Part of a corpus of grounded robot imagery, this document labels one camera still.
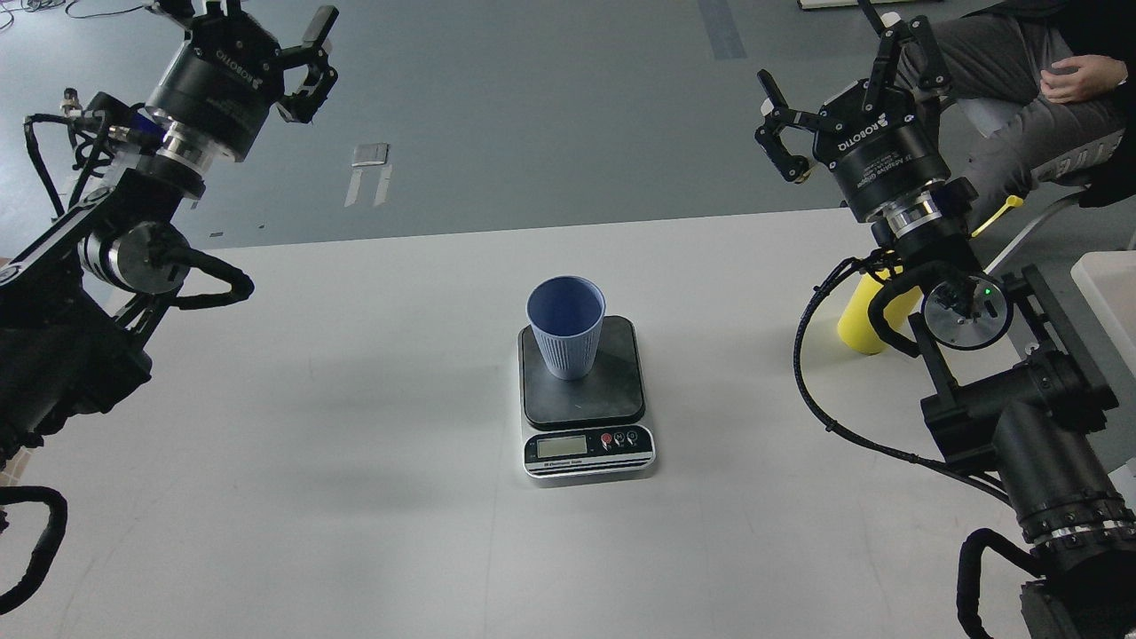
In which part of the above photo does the yellow squeeze bottle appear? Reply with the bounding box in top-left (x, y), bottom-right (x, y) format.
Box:
top-left (837, 250), bottom-right (924, 355)

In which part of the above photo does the white side table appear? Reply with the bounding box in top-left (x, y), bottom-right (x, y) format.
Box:
top-left (1070, 250), bottom-right (1135, 373)

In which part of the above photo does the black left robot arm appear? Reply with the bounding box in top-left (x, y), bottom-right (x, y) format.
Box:
top-left (1, 1), bottom-right (339, 465)

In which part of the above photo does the grey chair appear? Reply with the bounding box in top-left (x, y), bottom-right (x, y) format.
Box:
top-left (954, 93), bottom-right (1136, 276)

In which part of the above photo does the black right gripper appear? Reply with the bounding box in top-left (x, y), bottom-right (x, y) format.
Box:
top-left (754, 0), bottom-right (955, 223)

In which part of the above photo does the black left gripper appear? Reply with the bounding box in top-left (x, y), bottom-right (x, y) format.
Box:
top-left (147, 1), bottom-right (340, 161)

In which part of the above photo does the blue ribbed cup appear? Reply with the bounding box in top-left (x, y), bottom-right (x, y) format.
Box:
top-left (525, 275), bottom-right (607, 381)

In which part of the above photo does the digital kitchen scale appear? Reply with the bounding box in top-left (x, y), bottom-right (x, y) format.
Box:
top-left (517, 315), bottom-right (658, 486)

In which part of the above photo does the seated person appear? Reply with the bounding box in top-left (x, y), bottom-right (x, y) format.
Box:
top-left (932, 1), bottom-right (1135, 229)

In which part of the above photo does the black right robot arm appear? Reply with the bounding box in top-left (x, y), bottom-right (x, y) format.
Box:
top-left (754, 1), bottom-right (1133, 638)

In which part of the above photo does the grey floor plate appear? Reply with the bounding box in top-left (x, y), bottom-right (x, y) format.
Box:
top-left (351, 143), bottom-right (390, 169)

